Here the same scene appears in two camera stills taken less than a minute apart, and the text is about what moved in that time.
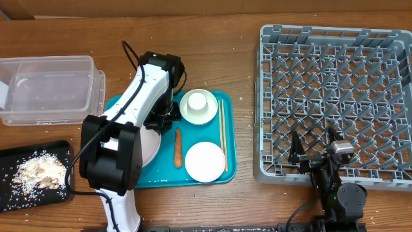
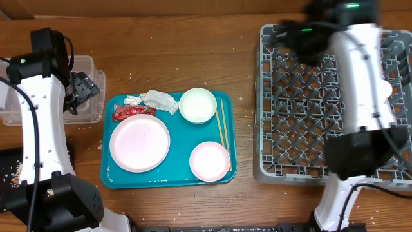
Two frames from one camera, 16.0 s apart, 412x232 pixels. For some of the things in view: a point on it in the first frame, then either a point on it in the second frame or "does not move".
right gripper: (311, 160) → (290, 33)
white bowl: (198, 106) does not move
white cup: (197, 104) → (385, 89)
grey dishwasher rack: (307, 79) does not move
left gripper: (162, 125) → (85, 87)
